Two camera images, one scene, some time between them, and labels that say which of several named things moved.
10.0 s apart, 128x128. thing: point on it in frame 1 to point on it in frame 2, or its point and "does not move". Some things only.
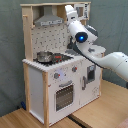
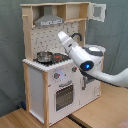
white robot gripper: (71, 15) to (68, 43)
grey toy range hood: (48, 18) does not move
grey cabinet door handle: (84, 83) does not move
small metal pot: (45, 56) does not move
